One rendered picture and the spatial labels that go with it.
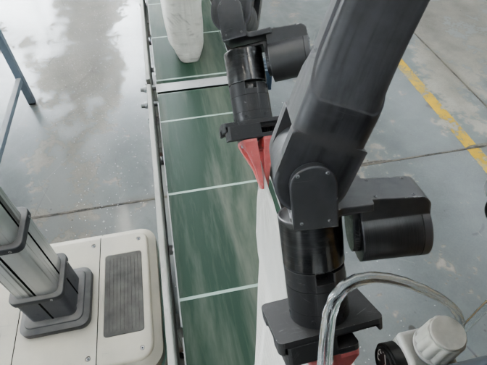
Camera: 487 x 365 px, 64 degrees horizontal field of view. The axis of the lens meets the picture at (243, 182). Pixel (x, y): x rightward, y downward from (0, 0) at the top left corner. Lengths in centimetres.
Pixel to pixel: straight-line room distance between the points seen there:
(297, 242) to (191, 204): 110
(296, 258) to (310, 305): 5
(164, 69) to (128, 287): 114
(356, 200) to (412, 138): 208
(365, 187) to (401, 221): 4
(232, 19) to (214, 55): 161
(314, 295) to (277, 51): 34
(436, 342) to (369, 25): 22
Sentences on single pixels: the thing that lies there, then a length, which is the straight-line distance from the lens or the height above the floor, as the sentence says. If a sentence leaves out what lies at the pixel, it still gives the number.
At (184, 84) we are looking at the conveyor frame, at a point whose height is 38.
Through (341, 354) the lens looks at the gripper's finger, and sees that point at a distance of 40.
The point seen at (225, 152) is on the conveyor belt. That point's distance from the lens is 159.
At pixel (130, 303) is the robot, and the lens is 140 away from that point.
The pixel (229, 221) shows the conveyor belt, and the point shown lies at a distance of 137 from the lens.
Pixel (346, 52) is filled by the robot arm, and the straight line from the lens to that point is 27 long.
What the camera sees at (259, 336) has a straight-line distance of 69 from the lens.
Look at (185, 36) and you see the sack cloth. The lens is 208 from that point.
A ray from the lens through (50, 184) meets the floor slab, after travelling 220.
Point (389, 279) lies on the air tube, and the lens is 21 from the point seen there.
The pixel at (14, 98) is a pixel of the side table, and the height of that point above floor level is 19.
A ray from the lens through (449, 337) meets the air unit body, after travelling 33.
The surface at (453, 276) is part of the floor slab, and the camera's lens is 190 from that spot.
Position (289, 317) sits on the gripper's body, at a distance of 40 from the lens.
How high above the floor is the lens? 150
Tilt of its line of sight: 49 degrees down
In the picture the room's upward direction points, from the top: straight up
